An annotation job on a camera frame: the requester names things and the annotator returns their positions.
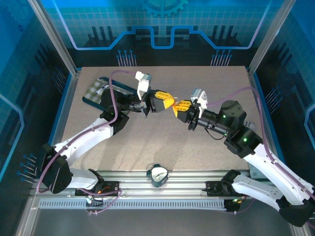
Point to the aluminium frame post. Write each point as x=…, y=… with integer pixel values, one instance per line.
x=269, y=37
x=57, y=39

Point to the teal alarm clock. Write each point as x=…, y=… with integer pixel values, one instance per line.
x=158, y=175

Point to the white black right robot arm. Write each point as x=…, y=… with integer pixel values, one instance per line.
x=270, y=169

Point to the aluminium side rail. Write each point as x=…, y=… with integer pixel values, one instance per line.
x=253, y=83
x=64, y=118

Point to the silver keyring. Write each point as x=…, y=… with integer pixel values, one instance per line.
x=175, y=98

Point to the aluminium front rail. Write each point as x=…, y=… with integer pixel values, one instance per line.
x=187, y=182

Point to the white printed label tag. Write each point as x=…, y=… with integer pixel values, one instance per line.
x=249, y=123

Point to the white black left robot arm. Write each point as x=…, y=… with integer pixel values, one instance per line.
x=81, y=141

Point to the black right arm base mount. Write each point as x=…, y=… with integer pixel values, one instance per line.
x=214, y=188

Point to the green white checkered cloth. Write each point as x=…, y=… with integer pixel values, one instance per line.
x=94, y=92

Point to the dark teal tray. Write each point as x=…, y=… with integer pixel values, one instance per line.
x=123, y=89

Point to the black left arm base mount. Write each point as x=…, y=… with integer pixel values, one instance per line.
x=110, y=188

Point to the black electronics module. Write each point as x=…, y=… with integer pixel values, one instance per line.
x=232, y=205

